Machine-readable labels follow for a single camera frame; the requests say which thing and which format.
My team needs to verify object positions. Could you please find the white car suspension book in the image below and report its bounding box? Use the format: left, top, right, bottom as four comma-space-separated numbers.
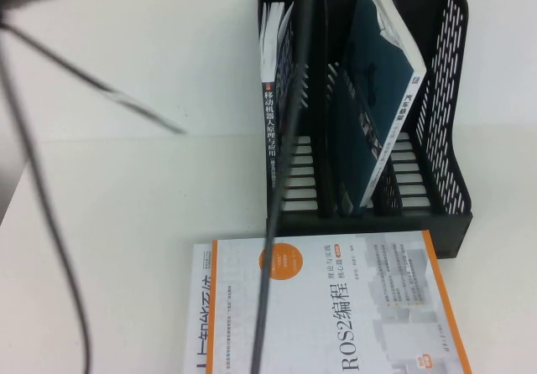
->
333, 0, 429, 219

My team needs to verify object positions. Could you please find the dark-spined mobile robot book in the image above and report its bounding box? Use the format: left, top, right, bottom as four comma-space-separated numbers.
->
259, 0, 297, 216

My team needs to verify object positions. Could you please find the orange-bordered ROS2 programming book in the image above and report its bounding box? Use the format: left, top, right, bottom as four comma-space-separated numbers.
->
184, 229, 473, 374

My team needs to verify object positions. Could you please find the black plastic book stand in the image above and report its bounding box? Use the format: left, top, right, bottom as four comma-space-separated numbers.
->
255, 0, 475, 262

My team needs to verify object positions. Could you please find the thick black cable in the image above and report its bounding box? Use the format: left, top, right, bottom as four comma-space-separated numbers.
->
249, 0, 315, 374

